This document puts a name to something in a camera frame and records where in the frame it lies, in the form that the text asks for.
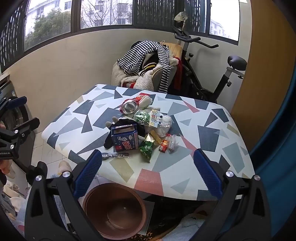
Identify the silver foil wrapper strip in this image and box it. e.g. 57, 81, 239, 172
101, 153, 129, 160

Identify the blue cardboard box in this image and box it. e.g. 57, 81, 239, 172
111, 124, 139, 152

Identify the clear plastic bag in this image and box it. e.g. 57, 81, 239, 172
166, 133, 178, 153

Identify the small red wrapper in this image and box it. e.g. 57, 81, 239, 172
159, 139, 169, 153

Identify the green gold snack wrapper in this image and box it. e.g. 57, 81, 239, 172
139, 130, 162, 162

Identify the black sock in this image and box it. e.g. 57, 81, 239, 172
103, 116, 146, 151

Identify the white tissue bag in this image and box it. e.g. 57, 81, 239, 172
154, 115, 173, 138

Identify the red soda can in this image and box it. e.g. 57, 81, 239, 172
120, 93, 150, 114

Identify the green transparent snack bag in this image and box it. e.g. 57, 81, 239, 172
133, 110, 151, 126

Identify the cartoon snack packet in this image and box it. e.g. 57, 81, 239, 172
149, 109, 162, 128

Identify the brown plastic trash bin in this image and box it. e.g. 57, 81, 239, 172
83, 183, 147, 240

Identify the person left hand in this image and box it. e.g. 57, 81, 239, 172
0, 123, 13, 176

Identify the washing machine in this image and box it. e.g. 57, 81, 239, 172
0, 74, 37, 179

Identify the beige slipper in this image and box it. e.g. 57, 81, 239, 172
57, 160, 72, 175

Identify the black exercise bike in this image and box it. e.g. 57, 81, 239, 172
173, 26, 247, 103

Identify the striped black white shirt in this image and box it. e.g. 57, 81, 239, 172
117, 40, 171, 93

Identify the beige armchair with clothes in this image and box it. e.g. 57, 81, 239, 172
111, 41, 182, 92

